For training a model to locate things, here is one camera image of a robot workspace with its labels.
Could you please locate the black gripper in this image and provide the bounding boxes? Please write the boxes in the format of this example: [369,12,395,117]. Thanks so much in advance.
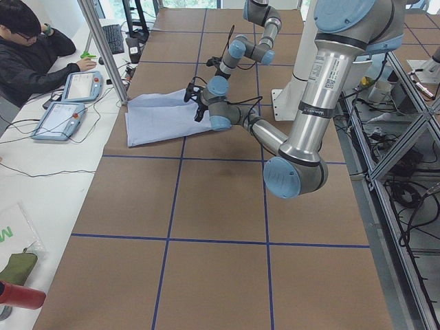
[192,97,208,120]

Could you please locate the light blue striped shirt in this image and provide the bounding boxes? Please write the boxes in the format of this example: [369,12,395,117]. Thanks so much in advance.
[125,89,211,147]

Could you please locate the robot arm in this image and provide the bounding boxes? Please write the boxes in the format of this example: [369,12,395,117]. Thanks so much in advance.
[213,1,282,80]
[184,1,406,199]

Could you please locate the black keyboard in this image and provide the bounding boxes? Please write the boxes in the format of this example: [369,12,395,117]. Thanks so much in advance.
[102,24,124,54]

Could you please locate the upper blue teach pendant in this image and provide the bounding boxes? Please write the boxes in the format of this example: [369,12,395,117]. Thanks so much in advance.
[61,71,102,102]

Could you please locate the blue teach pendant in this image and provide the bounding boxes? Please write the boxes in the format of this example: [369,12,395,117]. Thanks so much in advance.
[61,71,102,102]
[31,102,86,141]

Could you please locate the green scissors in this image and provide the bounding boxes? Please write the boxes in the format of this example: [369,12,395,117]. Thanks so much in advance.
[80,51,96,58]

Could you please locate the lower blue teach pendant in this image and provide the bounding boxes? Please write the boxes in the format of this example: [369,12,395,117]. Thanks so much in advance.
[31,102,86,141]

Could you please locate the seated person in black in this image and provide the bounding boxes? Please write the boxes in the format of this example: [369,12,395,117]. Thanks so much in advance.
[1,1,96,108]

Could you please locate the packaged white Mini shirt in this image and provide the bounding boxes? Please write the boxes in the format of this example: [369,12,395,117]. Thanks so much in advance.
[0,203,46,270]

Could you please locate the green folded cloth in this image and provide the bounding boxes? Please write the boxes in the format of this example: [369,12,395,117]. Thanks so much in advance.
[1,252,38,286]

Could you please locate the red bottle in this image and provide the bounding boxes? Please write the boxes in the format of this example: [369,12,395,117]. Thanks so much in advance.
[1,281,46,310]

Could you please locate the aluminium frame post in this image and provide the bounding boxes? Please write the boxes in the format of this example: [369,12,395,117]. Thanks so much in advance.
[77,0,128,105]

